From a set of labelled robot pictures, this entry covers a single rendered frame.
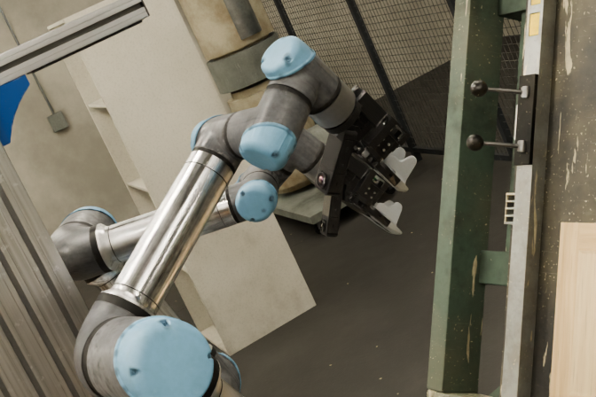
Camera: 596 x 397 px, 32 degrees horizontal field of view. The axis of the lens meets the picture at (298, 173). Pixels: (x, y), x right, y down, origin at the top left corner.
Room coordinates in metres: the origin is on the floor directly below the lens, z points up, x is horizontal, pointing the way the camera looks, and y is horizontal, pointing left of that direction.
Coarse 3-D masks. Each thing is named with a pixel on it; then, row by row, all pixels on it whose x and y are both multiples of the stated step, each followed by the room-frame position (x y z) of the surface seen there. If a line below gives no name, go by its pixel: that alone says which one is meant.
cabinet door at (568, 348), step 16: (576, 224) 2.05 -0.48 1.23; (592, 224) 2.01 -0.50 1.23; (560, 240) 2.08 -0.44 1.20; (576, 240) 2.04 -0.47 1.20; (592, 240) 2.00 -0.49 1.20; (560, 256) 2.07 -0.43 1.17; (576, 256) 2.03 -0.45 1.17; (592, 256) 2.00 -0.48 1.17; (560, 272) 2.06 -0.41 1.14; (576, 272) 2.02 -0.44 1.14; (592, 272) 1.98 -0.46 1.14; (560, 288) 2.05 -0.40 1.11; (576, 288) 2.01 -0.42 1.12; (592, 288) 1.97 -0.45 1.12; (560, 304) 2.04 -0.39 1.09; (576, 304) 2.00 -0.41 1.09; (592, 304) 1.96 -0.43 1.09; (560, 320) 2.03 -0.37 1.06; (576, 320) 1.99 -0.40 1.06; (592, 320) 1.95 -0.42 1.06; (560, 336) 2.01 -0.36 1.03; (576, 336) 1.98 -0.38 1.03; (592, 336) 1.94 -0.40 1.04; (560, 352) 2.00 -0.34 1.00; (576, 352) 1.97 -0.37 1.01; (592, 352) 1.93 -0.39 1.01; (560, 368) 1.99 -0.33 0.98; (576, 368) 1.96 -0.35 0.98; (592, 368) 1.92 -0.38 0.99; (560, 384) 1.98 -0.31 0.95; (576, 384) 1.95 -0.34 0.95; (592, 384) 1.91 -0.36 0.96
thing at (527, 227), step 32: (544, 0) 2.28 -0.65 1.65; (544, 32) 2.26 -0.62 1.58; (544, 64) 2.25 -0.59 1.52; (544, 96) 2.23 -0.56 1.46; (544, 128) 2.22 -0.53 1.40; (544, 160) 2.20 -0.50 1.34; (512, 256) 2.17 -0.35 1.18; (512, 288) 2.15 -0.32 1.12; (512, 320) 2.12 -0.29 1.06; (512, 352) 2.10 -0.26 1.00; (512, 384) 2.07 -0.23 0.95
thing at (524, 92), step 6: (474, 84) 2.24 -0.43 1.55; (480, 84) 2.24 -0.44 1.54; (486, 84) 2.25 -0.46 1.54; (474, 90) 2.24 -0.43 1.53; (480, 90) 2.23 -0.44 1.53; (486, 90) 2.24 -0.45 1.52; (492, 90) 2.25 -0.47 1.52; (498, 90) 2.24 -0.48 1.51; (504, 90) 2.24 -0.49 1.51; (510, 90) 2.24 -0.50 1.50; (516, 90) 2.24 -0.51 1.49; (522, 90) 2.24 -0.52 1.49; (528, 90) 2.23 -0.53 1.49; (474, 96) 2.25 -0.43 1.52; (480, 96) 2.24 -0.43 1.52; (522, 96) 2.23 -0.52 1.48; (528, 96) 2.23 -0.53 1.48
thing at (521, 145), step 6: (468, 138) 2.22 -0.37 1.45; (474, 138) 2.21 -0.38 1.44; (480, 138) 2.21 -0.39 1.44; (468, 144) 2.21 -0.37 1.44; (474, 144) 2.20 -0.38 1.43; (480, 144) 2.20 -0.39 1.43; (486, 144) 2.22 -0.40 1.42; (492, 144) 2.21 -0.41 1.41; (498, 144) 2.21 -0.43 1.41; (504, 144) 2.21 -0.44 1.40; (510, 144) 2.21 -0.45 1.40; (516, 144) 2.21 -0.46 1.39; (522, 144) 2.20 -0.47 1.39; (474, 150) 2.21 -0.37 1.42; (522, 150) 2.20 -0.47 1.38
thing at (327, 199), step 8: (328, 200) 2.08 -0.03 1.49; (336, 200) 2.07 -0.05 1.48; (328, 208) 2.07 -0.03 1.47; (336, 208) 2.07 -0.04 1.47; (328, 216) 2.06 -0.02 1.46; (336, 216) 2.07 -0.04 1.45; (320, 224) 2.09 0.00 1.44; (328, 224) 2.06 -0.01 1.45; (336, 224) 2.06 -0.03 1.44; (320, 232) 2.10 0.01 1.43; (328, 232) 2.06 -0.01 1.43; (336, 232) 2.06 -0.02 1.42
